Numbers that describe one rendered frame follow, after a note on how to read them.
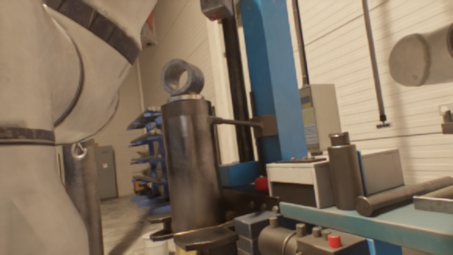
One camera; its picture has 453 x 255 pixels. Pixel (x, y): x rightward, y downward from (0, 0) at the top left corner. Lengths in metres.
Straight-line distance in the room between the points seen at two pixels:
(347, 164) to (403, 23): 2.13
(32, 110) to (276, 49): 1.22
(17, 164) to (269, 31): 1.26
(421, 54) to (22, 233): 0.53
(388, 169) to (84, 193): 1.95
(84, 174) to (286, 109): 1.57
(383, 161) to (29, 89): 0.99
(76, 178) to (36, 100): 2.08
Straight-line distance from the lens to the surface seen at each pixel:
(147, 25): 1.39
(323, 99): 1.78
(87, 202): 2.36
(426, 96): 2.67
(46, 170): 0.27
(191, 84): 1.16
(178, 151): 1.10
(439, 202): 0.80
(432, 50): 0.54
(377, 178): 1.04
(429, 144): 2.69
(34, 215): 0.25
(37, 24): 0.30
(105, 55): 0.42
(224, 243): 0.91
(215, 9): 1.21
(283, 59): 1.40
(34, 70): 0.28
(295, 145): 1.35
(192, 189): 1.10
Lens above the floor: 1.26
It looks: 4 degrees up
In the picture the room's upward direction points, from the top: 7 degrees counter-clockwise
